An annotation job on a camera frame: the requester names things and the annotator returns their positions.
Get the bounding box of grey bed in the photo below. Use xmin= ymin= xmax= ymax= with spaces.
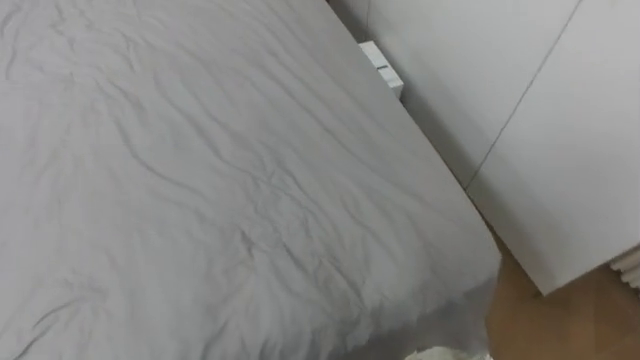
xmin=0 ymin=0 xmax=503 ymax=360

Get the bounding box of small white box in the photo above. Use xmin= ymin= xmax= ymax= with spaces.
xmin=358 ymin=40 xmax=405 ymax=100

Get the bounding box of white cabinet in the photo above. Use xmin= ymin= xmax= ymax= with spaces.
xmin=327 ymin=0 xmax=640 ymax=297

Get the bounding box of white fluffy rug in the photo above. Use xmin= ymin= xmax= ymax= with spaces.
xmin=403 ymin=345 xmax=495 ymax=360

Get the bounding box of white ribbed object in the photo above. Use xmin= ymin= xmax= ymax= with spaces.
xmin=609 ymin=244 xmax=640 ymax=291

